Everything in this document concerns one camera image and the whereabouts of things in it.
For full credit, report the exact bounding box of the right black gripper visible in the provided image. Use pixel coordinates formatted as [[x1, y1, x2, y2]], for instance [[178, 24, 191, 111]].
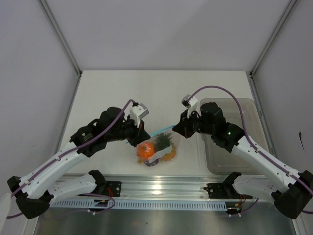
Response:
[[173, 108, 215, 139]]

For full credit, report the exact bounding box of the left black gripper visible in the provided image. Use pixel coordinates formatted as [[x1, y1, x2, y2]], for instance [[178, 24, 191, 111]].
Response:
[[106, 114, 150, 147]]

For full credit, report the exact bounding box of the orange toy pumpkin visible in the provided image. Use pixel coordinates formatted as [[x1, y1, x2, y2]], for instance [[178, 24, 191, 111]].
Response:
[[136, 141, 156, 161]]

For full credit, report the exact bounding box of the clear zip top bag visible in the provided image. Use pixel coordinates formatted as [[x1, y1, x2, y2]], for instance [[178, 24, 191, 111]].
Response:
[[125, 125, 180, 167]]

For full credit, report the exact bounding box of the purple toy onion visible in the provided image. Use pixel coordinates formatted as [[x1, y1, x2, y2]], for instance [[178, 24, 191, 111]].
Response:
[[144, 159, 159, 167]]

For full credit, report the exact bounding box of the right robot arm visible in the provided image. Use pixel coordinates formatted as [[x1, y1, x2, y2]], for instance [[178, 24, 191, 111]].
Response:
[[173, 101, 313, 219]]

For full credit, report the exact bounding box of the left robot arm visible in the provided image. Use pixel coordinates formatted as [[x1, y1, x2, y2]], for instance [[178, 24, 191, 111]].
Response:
[[7, 103, 150, 219]]

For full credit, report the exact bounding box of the clear plastic food container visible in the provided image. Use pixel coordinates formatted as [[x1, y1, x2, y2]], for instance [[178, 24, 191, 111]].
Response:
[[199, 98, 271, 176]]

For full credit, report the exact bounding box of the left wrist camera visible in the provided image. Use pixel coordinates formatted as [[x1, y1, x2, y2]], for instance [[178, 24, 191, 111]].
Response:
[[129, 102, 149, 128]]

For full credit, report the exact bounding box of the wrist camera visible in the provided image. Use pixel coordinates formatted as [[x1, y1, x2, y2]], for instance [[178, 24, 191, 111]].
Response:
[[181, 94, 198, 117], [129, 102, 149, 128]]

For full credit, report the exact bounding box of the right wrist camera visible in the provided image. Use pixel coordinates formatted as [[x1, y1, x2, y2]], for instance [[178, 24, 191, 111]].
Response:
[[181, 94, 198, 117]]

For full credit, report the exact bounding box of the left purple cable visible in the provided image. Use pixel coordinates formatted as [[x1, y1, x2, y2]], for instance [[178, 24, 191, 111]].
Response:
[[6, 99, 136, 220]]

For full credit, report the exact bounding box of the purple cable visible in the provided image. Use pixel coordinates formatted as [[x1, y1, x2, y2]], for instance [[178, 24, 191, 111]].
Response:
[[6, 99, 136, 220], [189, 85, 313, 218]]

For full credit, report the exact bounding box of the aluminium rail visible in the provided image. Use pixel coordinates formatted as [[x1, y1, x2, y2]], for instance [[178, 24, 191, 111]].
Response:
[[33, 174, 299, 201]]

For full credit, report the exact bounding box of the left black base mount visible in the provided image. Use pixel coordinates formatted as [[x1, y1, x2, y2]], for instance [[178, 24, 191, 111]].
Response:
[[100, 181, 122, 197]]

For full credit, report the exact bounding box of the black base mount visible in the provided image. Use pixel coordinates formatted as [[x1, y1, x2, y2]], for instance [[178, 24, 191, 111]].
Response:
[[100, 181, 122, 197], [203, 183, 244, 199]]

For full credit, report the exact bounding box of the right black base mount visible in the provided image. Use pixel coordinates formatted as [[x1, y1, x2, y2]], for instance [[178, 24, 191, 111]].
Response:
[[203, 183, 244, 199]]

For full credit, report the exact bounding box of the slotted cable duct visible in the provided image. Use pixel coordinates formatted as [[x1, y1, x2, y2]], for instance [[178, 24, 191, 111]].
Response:
[[51, 198, 227, 211]]

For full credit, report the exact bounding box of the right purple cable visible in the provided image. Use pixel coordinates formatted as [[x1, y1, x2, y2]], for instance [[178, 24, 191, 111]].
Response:
[[189, 85, 313, 218]]

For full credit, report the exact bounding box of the right frame post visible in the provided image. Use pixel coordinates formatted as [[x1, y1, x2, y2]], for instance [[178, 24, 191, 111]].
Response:
[[249, 0, 300, 79]]

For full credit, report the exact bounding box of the frame post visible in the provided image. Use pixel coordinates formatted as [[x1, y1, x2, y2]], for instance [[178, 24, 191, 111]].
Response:
[[37, 0, 82, 77], [249, 0, 300, 79]]

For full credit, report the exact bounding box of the left frame post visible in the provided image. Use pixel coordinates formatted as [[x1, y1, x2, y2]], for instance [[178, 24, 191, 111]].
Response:
[[37, 0, 82, 77]]

